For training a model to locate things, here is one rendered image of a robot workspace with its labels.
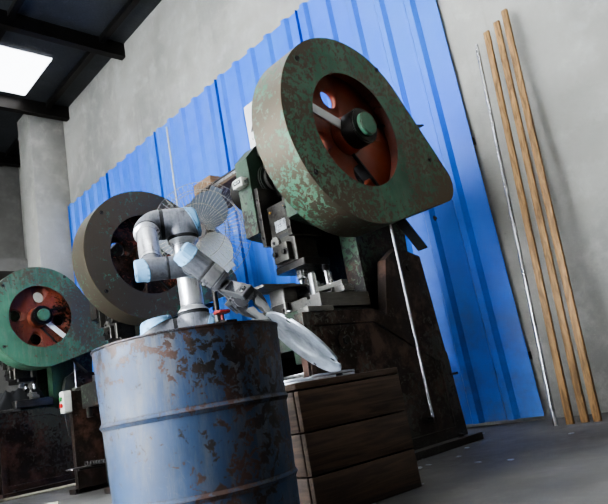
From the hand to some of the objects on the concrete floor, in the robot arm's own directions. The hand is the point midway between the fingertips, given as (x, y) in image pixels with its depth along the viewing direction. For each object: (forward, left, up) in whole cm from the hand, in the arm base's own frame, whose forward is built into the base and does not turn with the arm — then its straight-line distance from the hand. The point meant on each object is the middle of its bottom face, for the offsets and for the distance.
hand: (270, 318), depth 193 cm
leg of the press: (+73, +30, -57) cm, 97 cm away
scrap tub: (-44, -32, -57) cm, 79 cm away
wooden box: (+7, -4, -56) cm, 57 cm away
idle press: (+68, +230, -57) cm, 247 cm away
